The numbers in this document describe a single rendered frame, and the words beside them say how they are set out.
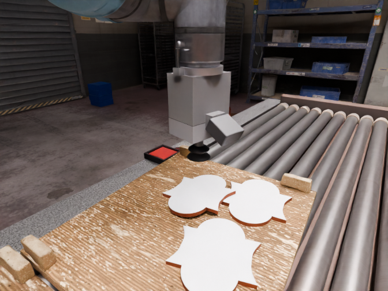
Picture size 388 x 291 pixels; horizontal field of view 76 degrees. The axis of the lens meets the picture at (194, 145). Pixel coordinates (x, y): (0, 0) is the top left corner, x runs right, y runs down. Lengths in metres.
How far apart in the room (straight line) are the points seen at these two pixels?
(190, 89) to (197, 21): 0.09
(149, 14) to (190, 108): 0.14
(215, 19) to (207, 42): 0.03
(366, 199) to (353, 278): 0.23
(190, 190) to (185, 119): 0.17
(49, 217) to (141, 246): 0.21
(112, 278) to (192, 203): 0.18
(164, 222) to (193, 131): 0.17
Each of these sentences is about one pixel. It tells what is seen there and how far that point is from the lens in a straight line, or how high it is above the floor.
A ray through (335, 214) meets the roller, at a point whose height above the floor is 0.92.
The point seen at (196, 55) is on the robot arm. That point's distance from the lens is 0.38.
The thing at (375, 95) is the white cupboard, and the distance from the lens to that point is 4.86.
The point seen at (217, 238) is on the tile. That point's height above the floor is 0.94.
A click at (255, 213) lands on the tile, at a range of 0.47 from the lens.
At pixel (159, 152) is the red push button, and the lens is 0.71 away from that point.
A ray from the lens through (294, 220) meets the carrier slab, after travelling 0.49.
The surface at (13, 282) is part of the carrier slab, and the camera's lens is 0.44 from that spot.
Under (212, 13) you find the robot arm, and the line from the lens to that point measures 0.38.
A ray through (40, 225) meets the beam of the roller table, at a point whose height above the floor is 0.92.
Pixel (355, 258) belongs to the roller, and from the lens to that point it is 0.48.
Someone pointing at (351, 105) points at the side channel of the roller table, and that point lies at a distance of 1.29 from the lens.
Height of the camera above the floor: 1.23
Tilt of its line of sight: 24 degrees down
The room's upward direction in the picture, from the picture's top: straight up
